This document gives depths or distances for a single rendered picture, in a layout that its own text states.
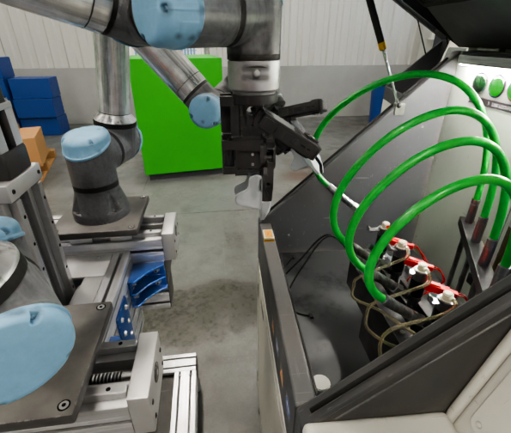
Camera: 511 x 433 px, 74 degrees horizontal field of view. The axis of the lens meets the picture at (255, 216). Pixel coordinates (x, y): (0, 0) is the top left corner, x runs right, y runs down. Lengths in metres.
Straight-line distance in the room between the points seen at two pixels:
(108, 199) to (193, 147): 3.11
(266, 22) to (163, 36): 0.14
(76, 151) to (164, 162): 3.16
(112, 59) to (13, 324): 0.76
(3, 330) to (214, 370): 1.56
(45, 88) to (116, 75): 5.77
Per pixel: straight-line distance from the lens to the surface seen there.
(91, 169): 0.95
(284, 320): 0.75
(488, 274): 0.75
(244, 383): 1.83
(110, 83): 1.03
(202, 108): 0.78
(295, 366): 0.68
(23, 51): 7.78
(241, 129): 0.52
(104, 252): 1.04
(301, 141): 0.54
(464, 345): 0.56
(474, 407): 0.62
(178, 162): 4.08
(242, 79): 0.49
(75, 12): 0.51
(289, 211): 1.09
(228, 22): 0.45
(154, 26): 0.42
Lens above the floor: 1.48
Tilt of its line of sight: 28 degrees down
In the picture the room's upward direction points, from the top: straight up
